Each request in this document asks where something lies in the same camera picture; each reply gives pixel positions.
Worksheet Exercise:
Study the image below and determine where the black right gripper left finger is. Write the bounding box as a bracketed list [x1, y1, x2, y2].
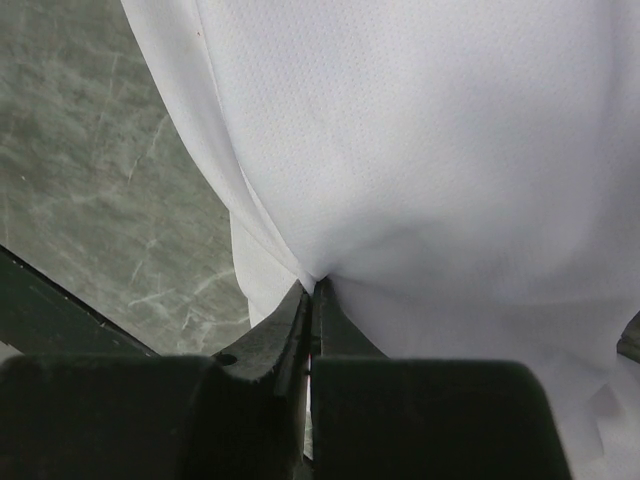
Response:
[1, 285, 310, 479]

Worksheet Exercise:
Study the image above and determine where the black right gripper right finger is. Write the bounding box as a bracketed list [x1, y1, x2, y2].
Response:
[311, 280, 570, 480]

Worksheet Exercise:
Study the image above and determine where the white t shirt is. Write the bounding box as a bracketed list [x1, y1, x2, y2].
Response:
[123, 1, 639, 479]

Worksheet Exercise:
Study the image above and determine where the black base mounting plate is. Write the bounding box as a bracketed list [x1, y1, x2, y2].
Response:
[1, 247, 156, 357]

